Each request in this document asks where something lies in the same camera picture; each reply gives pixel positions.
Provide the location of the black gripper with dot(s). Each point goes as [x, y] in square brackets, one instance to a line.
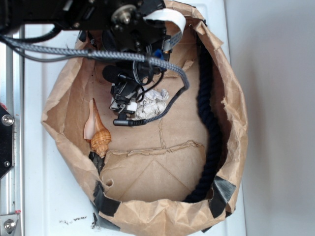
[130, 82]

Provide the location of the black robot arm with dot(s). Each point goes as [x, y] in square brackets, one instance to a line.
[123, 33]

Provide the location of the crumpled white paper ball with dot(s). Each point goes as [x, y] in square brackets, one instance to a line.
[153, 104]

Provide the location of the orange spiral seashell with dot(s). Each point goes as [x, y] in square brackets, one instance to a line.
[95, 132]

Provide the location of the brown paper bag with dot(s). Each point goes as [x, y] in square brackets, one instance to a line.
[140, 186]

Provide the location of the aluminium frame rail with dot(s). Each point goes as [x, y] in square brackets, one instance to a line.
[11, 186]

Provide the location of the black metal bracket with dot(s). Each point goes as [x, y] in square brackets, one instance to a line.
[6, 141]

